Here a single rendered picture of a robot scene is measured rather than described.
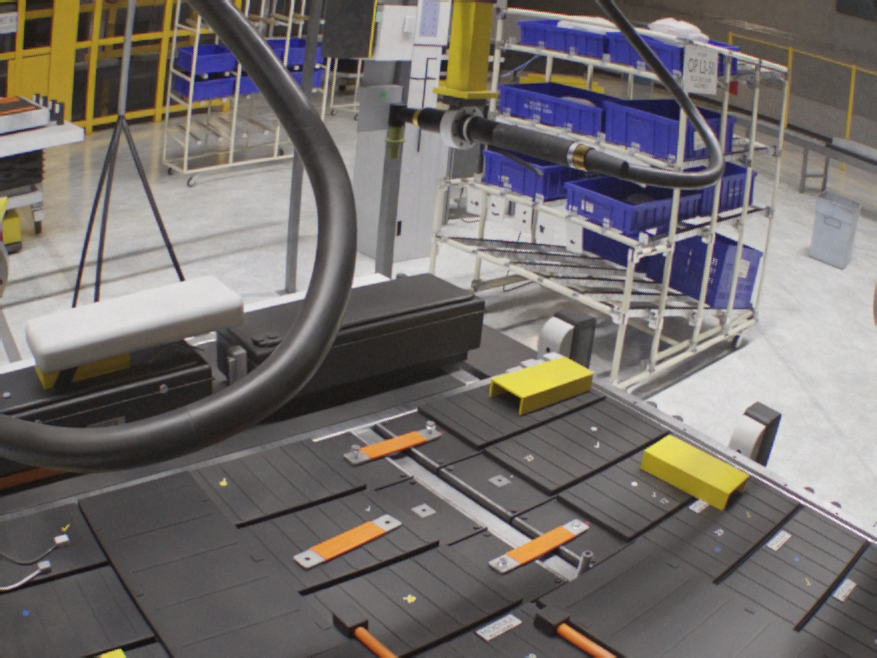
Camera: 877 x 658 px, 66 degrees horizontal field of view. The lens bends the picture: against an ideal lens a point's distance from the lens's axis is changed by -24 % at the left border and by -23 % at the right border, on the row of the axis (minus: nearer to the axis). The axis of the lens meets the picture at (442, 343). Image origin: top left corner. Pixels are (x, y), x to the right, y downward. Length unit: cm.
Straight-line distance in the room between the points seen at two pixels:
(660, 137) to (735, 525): 252
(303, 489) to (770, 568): 62
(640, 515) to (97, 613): 70
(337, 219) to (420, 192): 432
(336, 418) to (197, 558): 43
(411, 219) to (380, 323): 365
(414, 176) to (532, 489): 384
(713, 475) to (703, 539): 12
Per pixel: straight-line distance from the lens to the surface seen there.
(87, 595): 90
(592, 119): 366
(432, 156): 492
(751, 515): 115
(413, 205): 492
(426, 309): 136
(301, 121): 65
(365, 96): 369
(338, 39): 349
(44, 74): 1044
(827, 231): 710
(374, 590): 91
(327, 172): 63
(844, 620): 101
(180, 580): 90
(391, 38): 361
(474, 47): 141
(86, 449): 51
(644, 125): 349
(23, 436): 53
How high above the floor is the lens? 160
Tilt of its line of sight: 24 degrees down
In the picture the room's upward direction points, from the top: 5 degrees clockwise
